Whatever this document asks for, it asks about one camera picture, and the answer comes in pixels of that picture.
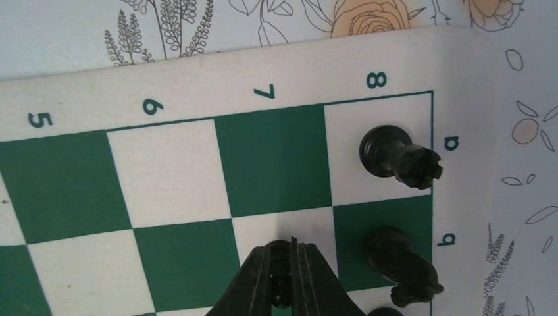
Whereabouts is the green white chessboard mat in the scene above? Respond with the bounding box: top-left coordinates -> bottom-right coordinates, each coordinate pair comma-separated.
1,26 -> 499,315

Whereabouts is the black chess piece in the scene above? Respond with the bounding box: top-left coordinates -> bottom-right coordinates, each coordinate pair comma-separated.
367,307 -> 403,316
365,226 -> 444,307
359,125 -> 443,190
267,240 -> 292,309

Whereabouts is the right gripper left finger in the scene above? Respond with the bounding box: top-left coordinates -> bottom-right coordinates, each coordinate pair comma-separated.
207,246 -> 278,316

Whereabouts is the black chess piece in tin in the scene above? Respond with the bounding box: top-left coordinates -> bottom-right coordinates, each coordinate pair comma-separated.
267,240 -> 292,309

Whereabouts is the floral patterned table mat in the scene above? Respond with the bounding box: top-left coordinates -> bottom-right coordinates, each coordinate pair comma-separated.
1,1 -> 557,315

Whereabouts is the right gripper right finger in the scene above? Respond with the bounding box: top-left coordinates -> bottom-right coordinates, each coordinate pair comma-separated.
290,237 -> 364,316

